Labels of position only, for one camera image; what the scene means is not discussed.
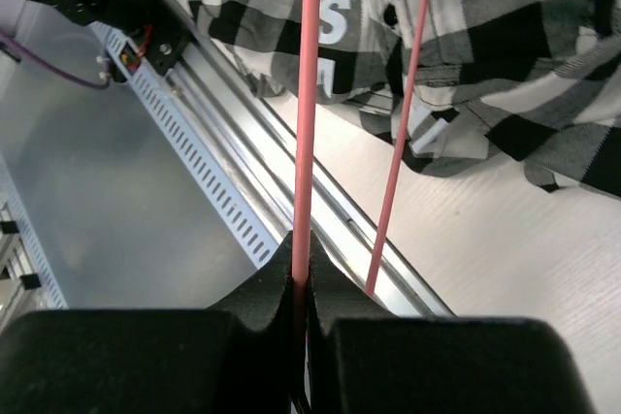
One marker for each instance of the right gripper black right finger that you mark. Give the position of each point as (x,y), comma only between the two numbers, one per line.
(364,359)

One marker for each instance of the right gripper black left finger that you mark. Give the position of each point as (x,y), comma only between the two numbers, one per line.
(232,357)

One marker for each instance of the black white checkered shirt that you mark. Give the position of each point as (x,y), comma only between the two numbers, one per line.
(536,80)

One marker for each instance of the pink wire hanger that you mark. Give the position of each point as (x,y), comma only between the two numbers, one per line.
(300,261)

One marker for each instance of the slotted grey cable duct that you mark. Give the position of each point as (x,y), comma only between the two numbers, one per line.
(197,151)

